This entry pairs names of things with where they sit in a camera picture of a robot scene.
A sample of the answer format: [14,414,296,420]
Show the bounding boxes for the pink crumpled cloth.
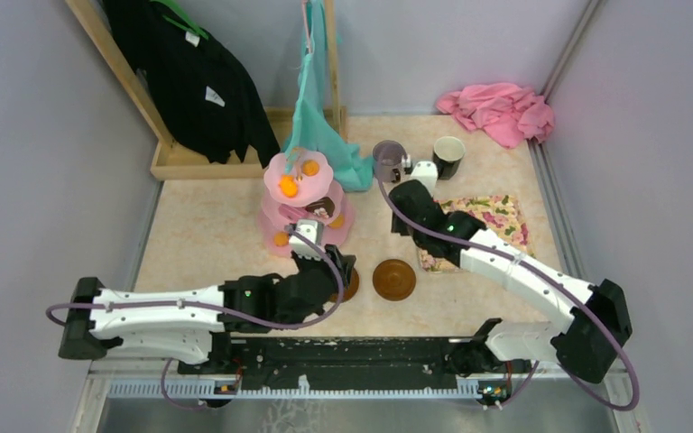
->
[435,82,555,149]

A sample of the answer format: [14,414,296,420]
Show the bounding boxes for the aluminium frame rail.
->
[529,1,651,432]

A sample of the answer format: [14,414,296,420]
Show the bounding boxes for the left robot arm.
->
[47,244,356,373]

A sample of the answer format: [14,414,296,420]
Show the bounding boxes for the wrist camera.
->
[410,161,439,197]
[289,218,324,261]

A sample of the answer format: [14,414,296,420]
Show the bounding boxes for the orange croissant pastry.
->
[278,175,299,198]

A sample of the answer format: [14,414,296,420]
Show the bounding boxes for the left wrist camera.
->
[289,218,324,261]

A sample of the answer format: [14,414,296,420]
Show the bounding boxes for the green clothes hanger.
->
[151,0,208,40]

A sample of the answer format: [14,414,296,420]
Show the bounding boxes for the orange round cookie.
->
[328,213,346,229]

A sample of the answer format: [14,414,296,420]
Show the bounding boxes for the floral serving tray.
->
[439,195,534,256]

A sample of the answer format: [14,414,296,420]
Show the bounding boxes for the black mug white inside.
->
[432,136,467,180]

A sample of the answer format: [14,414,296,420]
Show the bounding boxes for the chocolate cake slice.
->
[304,197,336,219]

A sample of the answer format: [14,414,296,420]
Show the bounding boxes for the pink three-tier cake stand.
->
[257,148,355,257]

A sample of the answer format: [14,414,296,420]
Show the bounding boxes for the brown wooden coaster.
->
[341,268,360,302]
[372,259,417,301]

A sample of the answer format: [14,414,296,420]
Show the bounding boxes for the purple cable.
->
[45,229,346,411]
[374,143,642,412]

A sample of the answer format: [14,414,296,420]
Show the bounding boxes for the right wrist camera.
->
[410,161,439,197]

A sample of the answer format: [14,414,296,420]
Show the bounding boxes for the teal hanging shirt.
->
[282,1,374,192]

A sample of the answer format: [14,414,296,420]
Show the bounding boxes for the grey mug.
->
[373,140,407,183]

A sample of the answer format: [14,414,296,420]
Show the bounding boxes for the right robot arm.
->
[385,180,633,383]

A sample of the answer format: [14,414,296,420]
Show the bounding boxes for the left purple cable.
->
[45,229,346,411]

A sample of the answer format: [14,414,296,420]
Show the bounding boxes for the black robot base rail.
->
[177,336,531,392]

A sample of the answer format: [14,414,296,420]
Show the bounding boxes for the orange macaron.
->
[300,160,319,177]
[273,232,290,247]

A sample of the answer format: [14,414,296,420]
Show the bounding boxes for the black hanging shirt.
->
[103,0,281,167]

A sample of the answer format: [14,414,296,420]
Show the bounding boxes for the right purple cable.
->
[374,143,642,412]

